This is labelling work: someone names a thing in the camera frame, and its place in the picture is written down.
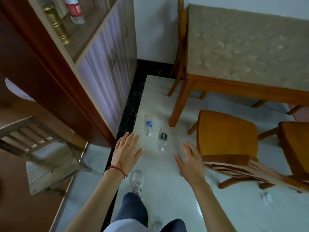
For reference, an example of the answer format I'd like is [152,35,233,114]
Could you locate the wooden chair with tall back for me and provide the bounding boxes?
[167,0,188,97]

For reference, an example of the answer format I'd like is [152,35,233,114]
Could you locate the person's left hand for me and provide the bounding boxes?
[109,132,143,176]

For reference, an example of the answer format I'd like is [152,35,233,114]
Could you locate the wooden table with marble top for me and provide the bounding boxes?
[169,4,309,128]

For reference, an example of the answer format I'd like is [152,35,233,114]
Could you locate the blue jeans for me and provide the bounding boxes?
[113,192,187,232]

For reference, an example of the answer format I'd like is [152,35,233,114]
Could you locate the person's right forearm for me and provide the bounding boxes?
[193,182,237,232]

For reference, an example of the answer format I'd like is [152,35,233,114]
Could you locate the person's right hand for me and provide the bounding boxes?
[175,142,206,189]

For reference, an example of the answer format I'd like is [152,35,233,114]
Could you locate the clear bottle with red label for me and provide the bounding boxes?
[64,0,85,24]

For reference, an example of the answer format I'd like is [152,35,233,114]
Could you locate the person's left forearm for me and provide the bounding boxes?
[64,167,127,232]

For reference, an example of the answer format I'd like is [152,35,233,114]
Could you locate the clear bottle with blue label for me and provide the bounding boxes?
[144,115,153,136]

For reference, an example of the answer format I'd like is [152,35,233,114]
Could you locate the dark brown wooden door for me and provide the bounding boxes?
[0,0,116,148]

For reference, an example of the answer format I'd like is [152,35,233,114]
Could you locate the white shirt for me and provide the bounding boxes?
[103,219,147,232]

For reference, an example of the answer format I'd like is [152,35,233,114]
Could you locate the clear bottle with green label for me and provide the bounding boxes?
[158,129,168,151]

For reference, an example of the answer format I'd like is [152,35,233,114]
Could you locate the crumpled white paper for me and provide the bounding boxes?
[261,192,273,205]

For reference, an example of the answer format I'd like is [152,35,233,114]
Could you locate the red string bracelet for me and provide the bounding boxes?
[108,161,127,179]

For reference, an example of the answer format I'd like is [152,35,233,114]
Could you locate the wooden chair with orange seat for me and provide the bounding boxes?
[258,121,309,184]

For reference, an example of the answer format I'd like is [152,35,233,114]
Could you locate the white sneaker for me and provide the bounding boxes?
[131,170,144,199]

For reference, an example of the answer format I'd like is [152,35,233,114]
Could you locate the wooden cabinet with pale doors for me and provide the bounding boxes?
[25,0,138,138]

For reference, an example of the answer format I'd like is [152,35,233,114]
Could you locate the wooden chair with carved backrest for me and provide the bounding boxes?
[188,110,309,194]

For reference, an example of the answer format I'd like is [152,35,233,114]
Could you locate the golden yellow bottle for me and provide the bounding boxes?
[42,0,70,45]

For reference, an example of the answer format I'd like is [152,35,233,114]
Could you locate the weathered grey wooden chair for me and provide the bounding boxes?
[0,116,93,196]

